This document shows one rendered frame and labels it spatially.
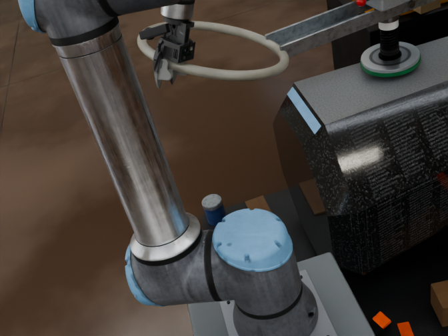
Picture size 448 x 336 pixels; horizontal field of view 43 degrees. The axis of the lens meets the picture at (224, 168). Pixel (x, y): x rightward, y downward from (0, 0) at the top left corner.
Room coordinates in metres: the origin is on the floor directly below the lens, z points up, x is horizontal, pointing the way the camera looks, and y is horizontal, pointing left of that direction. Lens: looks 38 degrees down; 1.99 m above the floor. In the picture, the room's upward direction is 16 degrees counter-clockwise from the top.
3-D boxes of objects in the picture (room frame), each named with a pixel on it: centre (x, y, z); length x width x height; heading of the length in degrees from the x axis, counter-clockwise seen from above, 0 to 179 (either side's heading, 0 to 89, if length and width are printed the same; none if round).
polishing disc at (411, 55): (1.84, -0.71, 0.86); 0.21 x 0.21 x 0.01
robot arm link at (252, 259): (0.81, -0.01, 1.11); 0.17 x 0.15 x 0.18; 74
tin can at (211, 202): (2.16, 0.10, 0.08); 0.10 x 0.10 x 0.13
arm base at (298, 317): (0.80, -0.02, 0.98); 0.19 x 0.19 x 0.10
